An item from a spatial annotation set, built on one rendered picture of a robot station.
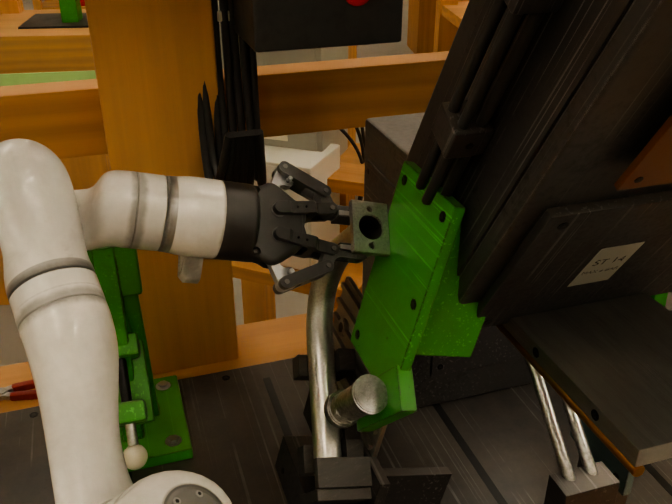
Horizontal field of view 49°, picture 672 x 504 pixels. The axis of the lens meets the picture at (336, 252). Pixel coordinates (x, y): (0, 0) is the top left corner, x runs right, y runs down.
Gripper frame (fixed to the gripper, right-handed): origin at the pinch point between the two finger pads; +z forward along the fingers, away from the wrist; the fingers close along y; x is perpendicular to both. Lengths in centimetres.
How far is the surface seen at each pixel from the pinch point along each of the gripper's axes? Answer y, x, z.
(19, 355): 26, 214, -29
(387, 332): -10.2, -0.8, 2.9
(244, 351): -3.9, 42.2, 1.1
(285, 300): 49, 201, 64
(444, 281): -6.9, -8.3, 5.2
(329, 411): -17.1, 5.7, -0.7
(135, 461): -20.8, 22.0, -17.2
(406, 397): -16.8, -3.1, 3.4
